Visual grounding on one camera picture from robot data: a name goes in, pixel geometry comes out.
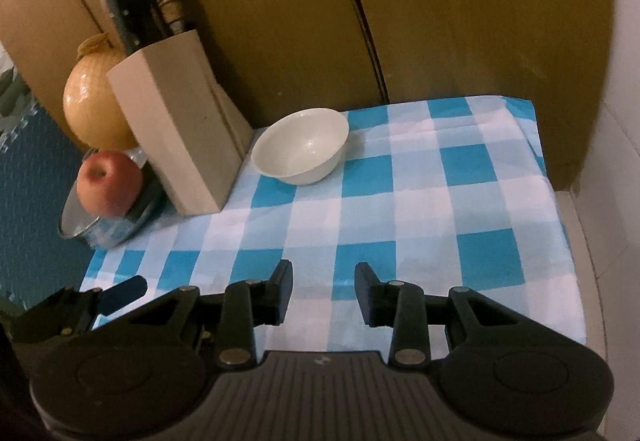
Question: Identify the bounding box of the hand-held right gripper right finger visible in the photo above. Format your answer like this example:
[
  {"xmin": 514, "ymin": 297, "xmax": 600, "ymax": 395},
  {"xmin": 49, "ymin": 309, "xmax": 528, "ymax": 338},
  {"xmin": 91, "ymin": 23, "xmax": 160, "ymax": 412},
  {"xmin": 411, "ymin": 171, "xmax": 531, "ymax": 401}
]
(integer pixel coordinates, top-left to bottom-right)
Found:
[{"xmin": 354, "ymin": 262, "xmax": 531, "ymax": 368}]

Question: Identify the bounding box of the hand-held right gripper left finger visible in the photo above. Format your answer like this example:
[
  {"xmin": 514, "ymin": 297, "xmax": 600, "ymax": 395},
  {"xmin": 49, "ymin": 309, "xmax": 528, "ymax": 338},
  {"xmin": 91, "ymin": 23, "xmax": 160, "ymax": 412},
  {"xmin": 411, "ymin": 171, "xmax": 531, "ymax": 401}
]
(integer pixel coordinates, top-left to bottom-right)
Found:
[{"xmin": 125, "ymin": 259, "xmax": 294, "ymax": 367}]

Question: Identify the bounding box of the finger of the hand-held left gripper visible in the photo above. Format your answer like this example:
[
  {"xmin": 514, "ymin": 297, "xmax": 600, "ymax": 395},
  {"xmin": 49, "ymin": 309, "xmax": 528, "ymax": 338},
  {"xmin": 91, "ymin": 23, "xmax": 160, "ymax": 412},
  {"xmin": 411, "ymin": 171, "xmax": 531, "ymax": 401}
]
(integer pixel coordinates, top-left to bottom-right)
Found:
[{"xmin": 97, "ymin": 276, "xmax": 149, "ymax": 315}]

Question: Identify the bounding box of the white bowl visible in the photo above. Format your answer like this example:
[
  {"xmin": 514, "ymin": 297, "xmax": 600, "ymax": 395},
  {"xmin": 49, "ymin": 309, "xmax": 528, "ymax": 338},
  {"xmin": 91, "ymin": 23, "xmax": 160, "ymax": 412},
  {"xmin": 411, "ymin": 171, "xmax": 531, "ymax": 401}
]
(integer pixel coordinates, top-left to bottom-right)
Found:
[{"xmin": 251, "ymin": 108, "xmax": 350, "ymax": 186}]

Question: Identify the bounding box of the steel pot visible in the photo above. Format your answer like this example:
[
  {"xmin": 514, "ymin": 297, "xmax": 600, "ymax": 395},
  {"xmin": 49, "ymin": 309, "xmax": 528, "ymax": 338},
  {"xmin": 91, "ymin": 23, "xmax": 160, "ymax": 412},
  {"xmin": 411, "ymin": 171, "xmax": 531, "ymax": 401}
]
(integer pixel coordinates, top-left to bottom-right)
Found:
[{"xmin": 57, "ymin": 146, "xmax": 169, "ymax": 250}]

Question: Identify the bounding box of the blue checkered tablecloth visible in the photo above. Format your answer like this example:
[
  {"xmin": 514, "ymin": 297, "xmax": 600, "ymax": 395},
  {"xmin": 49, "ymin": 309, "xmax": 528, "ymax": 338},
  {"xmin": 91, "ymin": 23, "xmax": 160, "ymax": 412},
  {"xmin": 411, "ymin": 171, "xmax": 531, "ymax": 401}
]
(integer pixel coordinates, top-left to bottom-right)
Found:
[{"xmin": 80, "ymin": 94, "xmax": 589, "ymax": 363}]

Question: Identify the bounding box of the glass pot lid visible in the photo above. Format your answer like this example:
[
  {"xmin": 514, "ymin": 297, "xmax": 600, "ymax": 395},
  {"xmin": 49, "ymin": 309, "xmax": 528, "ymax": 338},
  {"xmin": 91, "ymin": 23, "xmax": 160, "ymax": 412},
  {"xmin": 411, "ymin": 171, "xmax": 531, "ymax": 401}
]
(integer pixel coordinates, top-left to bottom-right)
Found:
[{"xmin": 59, "ymin": 148, "xmax": 163, "ymax": 242}]

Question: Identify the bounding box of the blue foam mat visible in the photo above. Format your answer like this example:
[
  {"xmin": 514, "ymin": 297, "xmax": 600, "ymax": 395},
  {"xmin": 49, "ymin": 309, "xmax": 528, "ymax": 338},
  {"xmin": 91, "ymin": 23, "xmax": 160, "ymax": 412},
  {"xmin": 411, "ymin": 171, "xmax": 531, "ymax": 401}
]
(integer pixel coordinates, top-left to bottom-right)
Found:
[{"xmin": 0, "ymin": 104, "xmax": 97, "ymax": 314}]

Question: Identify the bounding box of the red apple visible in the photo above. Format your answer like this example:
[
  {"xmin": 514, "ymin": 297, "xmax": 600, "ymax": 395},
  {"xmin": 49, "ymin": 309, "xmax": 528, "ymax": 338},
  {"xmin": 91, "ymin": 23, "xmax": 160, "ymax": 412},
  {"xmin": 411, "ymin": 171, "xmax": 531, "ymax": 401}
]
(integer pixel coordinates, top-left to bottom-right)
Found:
[{"xmin": 76, "ymin": 150, "xmax": 145, "ymax": 217}]

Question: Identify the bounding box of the wooden knife block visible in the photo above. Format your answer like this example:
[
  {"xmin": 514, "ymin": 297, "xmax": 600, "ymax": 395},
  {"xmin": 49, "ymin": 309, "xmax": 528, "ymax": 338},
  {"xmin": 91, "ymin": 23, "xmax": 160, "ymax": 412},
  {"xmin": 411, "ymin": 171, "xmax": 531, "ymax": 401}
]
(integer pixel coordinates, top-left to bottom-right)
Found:
[{"xmin": 106, "ymin": 30, "xmax": 255, "ymax": 216}]

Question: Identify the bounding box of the yellow onion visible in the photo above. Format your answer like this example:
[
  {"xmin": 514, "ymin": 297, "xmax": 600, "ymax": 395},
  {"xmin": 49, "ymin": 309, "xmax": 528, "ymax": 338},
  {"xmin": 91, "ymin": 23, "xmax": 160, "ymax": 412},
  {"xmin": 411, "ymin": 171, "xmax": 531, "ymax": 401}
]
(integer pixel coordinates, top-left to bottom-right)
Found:
[{"xmin": 62, "ymin": 33, "xmax": 139, "ymax": 152}]

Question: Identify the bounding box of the brown cardboard panel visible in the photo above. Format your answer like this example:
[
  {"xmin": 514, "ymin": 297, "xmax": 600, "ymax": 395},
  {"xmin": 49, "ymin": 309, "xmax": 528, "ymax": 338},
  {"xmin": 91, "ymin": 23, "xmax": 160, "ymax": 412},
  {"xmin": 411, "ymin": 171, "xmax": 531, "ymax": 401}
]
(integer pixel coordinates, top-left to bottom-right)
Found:
[
  {"xmin": 0, "ymin": 0, "xmax": 388, "ymax": 157},
  {"xmin": 325, "ymin": 0, "xmax": 618, "ymax": 194}
]

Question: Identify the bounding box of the dark-handled knife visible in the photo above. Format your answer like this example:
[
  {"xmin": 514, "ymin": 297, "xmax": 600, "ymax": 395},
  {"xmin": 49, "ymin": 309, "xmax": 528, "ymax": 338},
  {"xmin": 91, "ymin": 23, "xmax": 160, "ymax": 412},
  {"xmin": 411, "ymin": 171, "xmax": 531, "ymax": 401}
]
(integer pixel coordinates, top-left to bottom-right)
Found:
[
  {"xmin": 101, "ymin": 0, "xmax": 133, "ymax": 58},
  {"xmin": 124, "ymin": 0, "xmax": 164, "ymax": 47}
]

